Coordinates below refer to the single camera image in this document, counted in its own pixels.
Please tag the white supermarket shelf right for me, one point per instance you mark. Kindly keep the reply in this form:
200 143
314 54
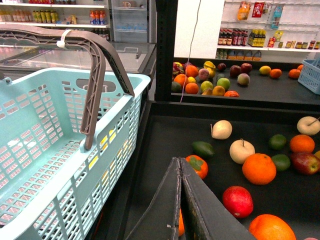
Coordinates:
283 30

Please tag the white drinks shelf left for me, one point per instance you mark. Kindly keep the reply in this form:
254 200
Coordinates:
85 15

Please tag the green lime at front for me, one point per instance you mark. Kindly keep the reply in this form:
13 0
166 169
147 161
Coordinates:
277 142

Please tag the big orange front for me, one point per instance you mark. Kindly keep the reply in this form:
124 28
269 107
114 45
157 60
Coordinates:
259 169

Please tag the dark red apple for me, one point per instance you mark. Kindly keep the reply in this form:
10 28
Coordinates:
235 71

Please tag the red mango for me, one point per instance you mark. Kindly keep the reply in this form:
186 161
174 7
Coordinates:
238 201

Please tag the orange near small basket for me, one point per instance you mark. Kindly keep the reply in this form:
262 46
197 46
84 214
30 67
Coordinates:
294 74

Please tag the green apple far shelf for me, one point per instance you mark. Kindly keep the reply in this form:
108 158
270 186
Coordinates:
224 82

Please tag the pink dragon fruit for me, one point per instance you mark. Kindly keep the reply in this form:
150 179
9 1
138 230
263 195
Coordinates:
177 69

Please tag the small blue plastic basket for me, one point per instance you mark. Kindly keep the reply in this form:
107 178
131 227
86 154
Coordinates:
310 75

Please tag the large orange far left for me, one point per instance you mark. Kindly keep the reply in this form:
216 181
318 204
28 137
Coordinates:
191 71

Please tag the orange fruit near front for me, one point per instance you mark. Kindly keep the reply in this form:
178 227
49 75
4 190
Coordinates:
302 143

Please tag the red apple far shelf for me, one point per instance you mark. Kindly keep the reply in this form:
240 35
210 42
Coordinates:
246 68

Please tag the white pear at left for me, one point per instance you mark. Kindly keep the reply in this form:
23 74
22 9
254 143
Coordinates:
221 130

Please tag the white pear with stem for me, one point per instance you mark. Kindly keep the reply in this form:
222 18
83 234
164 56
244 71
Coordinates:
308 125

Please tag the yellow lemon on far shelf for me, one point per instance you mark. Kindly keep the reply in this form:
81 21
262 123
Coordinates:
265 70

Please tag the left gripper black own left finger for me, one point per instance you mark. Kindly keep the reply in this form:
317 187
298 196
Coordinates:
161 219

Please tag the yellow star fruit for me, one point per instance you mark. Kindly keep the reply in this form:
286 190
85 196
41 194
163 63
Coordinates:
211 68

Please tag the large light blue basket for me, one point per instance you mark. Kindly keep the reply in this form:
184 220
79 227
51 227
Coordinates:
51 187

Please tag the green avocado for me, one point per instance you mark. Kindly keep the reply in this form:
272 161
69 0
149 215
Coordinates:
203 149

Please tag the orange beside far lemon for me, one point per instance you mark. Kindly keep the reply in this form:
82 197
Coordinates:
275 73

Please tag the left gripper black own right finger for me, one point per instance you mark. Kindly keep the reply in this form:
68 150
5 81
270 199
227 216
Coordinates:
204 216

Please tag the black metal display shelf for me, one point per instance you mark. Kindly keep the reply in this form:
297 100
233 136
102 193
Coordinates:
169 127

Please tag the orange persimmon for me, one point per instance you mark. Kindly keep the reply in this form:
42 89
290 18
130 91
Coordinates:
199 165

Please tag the pink peach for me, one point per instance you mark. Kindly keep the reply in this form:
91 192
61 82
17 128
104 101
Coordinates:
243 79

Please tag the glass top freezer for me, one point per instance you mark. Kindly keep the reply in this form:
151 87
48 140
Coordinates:
19 59

